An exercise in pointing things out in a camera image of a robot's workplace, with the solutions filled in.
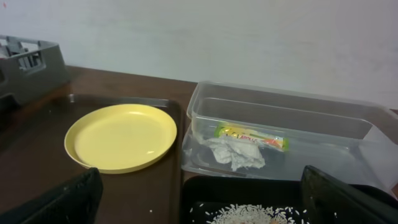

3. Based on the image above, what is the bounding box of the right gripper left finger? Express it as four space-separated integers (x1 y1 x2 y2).
1 168 103 224

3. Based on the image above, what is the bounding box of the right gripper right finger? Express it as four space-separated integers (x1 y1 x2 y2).
301 166 397 224

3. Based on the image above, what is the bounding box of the yellow round plate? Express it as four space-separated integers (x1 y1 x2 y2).
64 104 177 174

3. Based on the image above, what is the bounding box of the green snack wrapper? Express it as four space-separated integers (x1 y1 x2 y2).
214 124 289 152

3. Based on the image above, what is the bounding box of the rice food waste pile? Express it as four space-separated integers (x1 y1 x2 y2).
189 202 312 224

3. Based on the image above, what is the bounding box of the white tissue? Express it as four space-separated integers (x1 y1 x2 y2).
193 134 266 172

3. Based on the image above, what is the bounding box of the dark brown serving tray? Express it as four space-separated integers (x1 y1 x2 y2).
1 95 185 223

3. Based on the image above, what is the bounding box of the clear plastic bin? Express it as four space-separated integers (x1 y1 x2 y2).
182 82 397 192

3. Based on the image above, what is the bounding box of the black rectangular tray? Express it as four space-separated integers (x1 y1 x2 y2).
180 175 398 224

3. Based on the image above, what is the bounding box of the grey plastic dish rack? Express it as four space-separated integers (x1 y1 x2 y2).
1 35 71 111

